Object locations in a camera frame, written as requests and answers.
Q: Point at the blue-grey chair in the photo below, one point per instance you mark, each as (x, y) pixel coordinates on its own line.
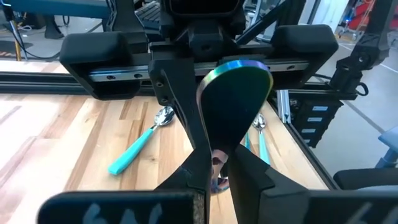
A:
(388, 146)

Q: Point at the black office chair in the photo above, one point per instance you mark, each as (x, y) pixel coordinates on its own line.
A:
(363, 179)

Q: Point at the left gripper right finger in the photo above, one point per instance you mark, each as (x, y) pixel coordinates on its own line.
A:
(295, 205)

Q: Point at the black keyboard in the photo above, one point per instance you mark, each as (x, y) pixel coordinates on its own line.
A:
(149, 14)

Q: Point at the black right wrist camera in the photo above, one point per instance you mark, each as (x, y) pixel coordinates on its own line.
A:
(205, 6)

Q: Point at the black controller box white labels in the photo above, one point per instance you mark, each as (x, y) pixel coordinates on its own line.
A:
(314, 121)

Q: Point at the iridescent rainbow metal spoon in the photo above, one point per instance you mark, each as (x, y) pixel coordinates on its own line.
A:
(233, 105)

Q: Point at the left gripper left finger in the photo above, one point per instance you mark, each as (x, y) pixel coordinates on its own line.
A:
(124, 208)

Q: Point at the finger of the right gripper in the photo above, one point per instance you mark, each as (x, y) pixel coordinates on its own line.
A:
(180, 102)

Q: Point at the blue workbench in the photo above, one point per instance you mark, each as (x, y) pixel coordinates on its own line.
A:
(56, 7)

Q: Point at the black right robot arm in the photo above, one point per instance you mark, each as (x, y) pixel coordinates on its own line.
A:
(370, 53)

